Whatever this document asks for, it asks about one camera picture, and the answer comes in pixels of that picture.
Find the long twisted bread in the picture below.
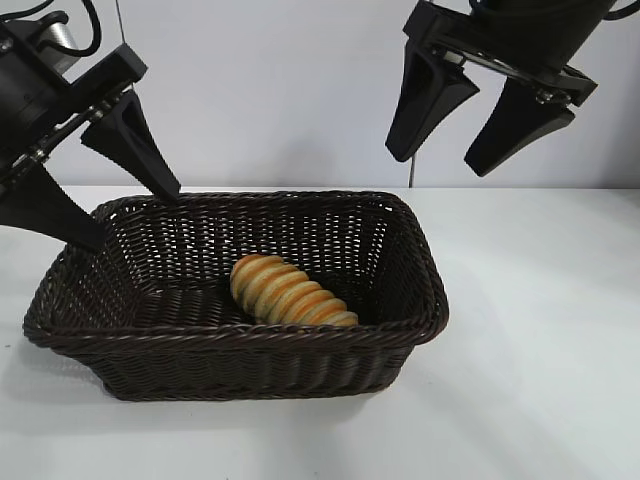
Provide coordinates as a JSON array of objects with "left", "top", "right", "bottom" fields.
[{"left": 229, "top": 253, "right": 360, "bottom": 329}]

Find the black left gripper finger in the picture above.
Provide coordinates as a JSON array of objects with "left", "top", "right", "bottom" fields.
[
  {"left": 0, "top": 158, "right": 109, "bottom": 253},
  {"left": 79, "top": 89, "right": 182, "bottom": 203}
]

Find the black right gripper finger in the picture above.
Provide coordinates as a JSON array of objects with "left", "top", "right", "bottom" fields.
[
  {"left": 385, "top": 41, "right": 482, "bottom": 163},
  {"left": 464, "top": 76, "right": 577, "bottom": 178}
]

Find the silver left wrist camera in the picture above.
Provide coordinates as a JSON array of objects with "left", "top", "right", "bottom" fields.
[{"left": 34, "top": 12, "right": 82, "bottom": 70}]

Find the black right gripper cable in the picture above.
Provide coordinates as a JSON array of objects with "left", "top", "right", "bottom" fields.
[{"left": 602, "top": 0, "right": 637, "bottom": 24}]

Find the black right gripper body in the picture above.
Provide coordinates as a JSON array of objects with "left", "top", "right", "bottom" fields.
[{"left": 403, "top": 0, "right": 614, "bottom": 108}]

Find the dark brown wicker basket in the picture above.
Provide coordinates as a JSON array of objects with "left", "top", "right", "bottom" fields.
[{"left": 22, "top": 189, "right": 450, "bottom": 403}]

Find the black left camera cable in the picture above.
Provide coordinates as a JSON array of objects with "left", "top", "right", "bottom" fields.
[{"left": 63, "top": 0, "right": 102, "bottom": 57}]

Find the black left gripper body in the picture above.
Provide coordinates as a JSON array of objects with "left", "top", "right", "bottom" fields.
[{"left": 0, "top": 23, "right": 149, "bottom": 199}]

